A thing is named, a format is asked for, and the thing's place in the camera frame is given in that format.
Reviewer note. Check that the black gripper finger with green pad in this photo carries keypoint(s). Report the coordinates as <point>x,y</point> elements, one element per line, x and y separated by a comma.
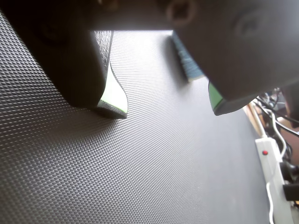
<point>70,65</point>
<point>238,58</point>

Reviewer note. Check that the light blue yarn block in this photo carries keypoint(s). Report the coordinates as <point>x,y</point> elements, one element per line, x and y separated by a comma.
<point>187,60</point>

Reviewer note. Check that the white power strip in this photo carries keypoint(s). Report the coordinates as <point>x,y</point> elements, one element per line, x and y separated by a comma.
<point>268,163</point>

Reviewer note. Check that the black textured table mat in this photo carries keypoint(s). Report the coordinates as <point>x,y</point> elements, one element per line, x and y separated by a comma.
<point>140,163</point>

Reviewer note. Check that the black power plug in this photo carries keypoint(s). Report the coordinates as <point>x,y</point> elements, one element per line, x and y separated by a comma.
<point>288,171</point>
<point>291,191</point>

